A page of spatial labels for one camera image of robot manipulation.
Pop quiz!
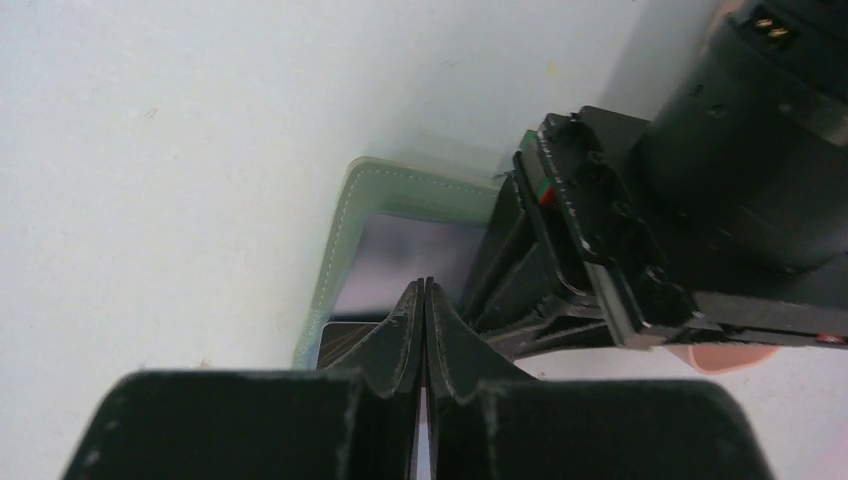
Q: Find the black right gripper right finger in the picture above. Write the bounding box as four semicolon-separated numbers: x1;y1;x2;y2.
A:
423;280;773;479

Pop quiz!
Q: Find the black credit card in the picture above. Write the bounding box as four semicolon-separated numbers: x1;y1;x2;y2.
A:
316;214;486;369

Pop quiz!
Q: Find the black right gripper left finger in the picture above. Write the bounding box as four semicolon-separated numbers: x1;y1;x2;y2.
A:
65;280;424;479

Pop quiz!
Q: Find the pink oval tray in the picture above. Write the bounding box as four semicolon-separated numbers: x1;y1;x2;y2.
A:
666;345;781;375

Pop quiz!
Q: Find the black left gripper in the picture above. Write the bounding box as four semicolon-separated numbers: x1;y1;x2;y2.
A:
461;107;847;360

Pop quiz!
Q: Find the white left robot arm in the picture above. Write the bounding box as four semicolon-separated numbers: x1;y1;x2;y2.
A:
461;1;847;358

